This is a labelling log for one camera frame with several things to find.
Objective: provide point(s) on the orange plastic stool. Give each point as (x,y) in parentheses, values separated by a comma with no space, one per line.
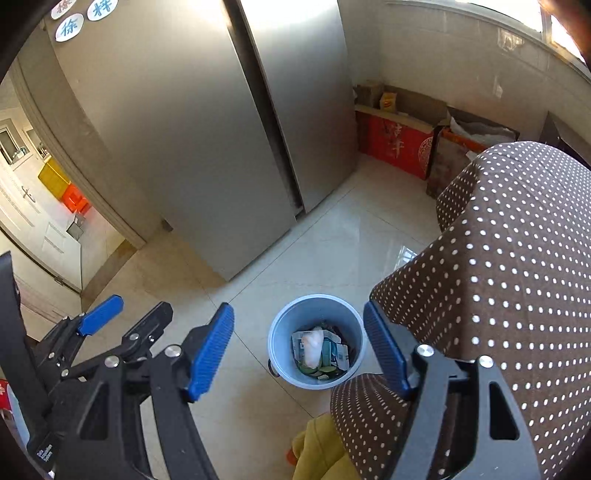
(76,198)

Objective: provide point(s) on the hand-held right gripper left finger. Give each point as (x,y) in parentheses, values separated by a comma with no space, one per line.
(210,350)

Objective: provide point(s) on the green plastic wrapper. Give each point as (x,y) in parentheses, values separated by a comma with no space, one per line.
(323,373)

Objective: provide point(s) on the silver double-door refrigerator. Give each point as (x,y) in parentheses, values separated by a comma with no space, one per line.
(184,138)

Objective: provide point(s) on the plain cardboard box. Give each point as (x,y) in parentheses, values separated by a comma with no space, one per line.
(369,94)

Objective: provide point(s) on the white plastic bag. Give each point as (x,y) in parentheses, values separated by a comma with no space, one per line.
(311,344)
(485,134)

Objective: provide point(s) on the grey metal box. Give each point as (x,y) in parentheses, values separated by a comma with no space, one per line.
(75,227)

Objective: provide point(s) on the group of round character magnets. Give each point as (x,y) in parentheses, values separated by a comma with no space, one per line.
(69,28)

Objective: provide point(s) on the white door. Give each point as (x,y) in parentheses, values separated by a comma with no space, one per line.
(32,230)

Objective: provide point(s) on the red gift box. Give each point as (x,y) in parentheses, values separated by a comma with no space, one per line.
(397,143)

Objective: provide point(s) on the light blue plastic bucket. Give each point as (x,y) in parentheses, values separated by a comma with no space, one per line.
(286,332)

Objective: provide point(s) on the brown polka-dot tablecloth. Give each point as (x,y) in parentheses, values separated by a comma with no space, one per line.
(508,277)

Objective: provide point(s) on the yellow plastic crate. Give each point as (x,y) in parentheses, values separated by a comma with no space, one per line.
(53,177)

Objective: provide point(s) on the dark wood cabinet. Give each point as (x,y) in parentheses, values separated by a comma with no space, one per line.
(568,138)

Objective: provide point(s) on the small yellow box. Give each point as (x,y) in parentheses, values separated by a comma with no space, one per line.
(389,102)

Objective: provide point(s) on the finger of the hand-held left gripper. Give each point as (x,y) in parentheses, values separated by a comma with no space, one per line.
(99,314)
(147,323)

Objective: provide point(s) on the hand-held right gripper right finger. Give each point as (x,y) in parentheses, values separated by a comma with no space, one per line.
(385,350)

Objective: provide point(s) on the orange slipper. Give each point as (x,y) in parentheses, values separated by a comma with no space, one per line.
(291,456)

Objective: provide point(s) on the flat cardboard sheet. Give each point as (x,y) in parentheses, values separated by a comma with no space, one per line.
(425,108)

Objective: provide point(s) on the brown printed carton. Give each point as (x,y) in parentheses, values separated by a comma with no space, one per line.
(450,170)

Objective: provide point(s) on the person's yellow pants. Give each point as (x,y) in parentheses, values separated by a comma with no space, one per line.
(318,452)

